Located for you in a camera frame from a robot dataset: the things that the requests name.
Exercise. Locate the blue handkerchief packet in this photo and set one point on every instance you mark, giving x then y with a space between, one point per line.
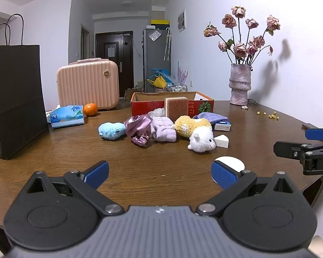
222 125

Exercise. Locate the round ceiling lamp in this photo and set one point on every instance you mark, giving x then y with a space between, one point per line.
127 3

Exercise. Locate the dark wooden door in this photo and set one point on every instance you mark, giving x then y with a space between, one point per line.
113 41

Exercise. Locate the wall electrical panel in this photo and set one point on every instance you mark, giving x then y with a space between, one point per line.
181 20

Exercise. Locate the yellow plush toy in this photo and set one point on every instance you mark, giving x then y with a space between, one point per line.
185 126

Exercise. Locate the orange cardboard box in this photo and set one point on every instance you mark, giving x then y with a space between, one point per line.
148 108

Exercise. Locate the white round pad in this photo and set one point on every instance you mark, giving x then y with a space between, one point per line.
232 162

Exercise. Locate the paper notice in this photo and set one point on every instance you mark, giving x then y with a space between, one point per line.
111 52

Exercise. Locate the yellow box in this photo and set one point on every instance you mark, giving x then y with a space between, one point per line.
160 22

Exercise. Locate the purple hangers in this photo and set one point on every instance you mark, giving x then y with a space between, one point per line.
181 75

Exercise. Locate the white plush sheep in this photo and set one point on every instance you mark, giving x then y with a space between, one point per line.
202 139

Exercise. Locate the lavender fluffy towel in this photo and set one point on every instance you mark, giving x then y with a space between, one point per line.
162 129

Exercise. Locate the scattered yellow crumbs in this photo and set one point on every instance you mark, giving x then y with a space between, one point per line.
271 117

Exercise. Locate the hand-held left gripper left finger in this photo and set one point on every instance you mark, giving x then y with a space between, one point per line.
98 173

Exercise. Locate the white folded umbrella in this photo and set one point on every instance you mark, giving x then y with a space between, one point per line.
167 44

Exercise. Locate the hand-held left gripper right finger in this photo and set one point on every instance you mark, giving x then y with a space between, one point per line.
223 176

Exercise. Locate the pink ribbed suitcase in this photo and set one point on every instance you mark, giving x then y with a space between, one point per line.
86 86

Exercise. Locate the blue plush toy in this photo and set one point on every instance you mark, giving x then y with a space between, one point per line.
111 131

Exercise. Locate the side doorway frame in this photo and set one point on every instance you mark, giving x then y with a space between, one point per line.
82 41

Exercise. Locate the clear plastic bag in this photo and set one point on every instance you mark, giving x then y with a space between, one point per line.
155 35

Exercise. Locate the blue tissue pack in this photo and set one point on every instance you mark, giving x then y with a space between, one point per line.
67 117

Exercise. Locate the purple cloth pouch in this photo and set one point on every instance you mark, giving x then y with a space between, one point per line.
212 118

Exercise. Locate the grey refrigerator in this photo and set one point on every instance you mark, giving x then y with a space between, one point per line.
156 56

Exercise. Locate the pink ceramic vase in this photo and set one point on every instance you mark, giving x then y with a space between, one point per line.
240 86

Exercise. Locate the orange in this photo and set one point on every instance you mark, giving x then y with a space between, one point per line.
90 109

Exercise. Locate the bunch of dried pink roses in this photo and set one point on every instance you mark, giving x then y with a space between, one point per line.
241 49

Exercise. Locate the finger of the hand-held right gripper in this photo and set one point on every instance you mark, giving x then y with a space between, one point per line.
286 148
319 134

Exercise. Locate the brown cardboard box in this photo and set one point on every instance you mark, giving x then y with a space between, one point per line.
129 94

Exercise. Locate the yellow and brown sponge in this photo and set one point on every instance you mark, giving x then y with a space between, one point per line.
176 108

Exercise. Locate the white wedge sponge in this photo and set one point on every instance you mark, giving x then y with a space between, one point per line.
222 141

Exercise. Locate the white mesh bath puff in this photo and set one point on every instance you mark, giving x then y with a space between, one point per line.
158 112

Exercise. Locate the pink bin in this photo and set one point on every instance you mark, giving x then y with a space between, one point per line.
160 89

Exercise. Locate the purple satin scrunchie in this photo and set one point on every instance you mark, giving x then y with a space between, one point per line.
136 127

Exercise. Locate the black paper bag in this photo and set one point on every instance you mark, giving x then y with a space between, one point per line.
13 99

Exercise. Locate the blue drying rack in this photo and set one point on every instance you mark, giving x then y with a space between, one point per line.
160 71

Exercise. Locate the storage cart with bottles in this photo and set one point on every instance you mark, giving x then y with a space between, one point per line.
178 88

